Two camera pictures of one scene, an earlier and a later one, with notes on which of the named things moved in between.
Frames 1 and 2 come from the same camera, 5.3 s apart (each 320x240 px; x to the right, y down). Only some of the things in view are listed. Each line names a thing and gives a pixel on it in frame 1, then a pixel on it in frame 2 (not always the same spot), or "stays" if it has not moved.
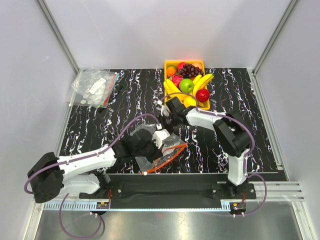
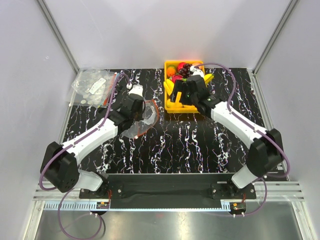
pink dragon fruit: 176,79 stays
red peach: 180,65 stays
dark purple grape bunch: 187,70 stays
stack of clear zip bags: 93,87 stays
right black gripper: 165,117 to 179,86
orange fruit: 171,70 stays
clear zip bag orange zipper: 172,145 to 150,115
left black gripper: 156,152 to 140,117
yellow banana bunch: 171,90 stays
